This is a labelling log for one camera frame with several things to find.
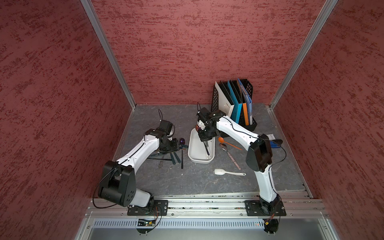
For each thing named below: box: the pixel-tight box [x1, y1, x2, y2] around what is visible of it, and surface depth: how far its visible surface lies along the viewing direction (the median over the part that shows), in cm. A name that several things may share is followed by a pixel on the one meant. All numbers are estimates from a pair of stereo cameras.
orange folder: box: [242, 103, 249, 126], surface depth 91 cm
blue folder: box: [237, 78, 253, 125], surface depth 89 cm
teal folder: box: [227, 80, 243, 124], surface depth 86 cm
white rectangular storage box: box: [187, 127, 216, 164], surface depth 92 cm
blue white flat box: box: [266, 134, 276, 141], surface depth 104 cm
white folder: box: [215, 81, 234, 118], surface depth 86 cm
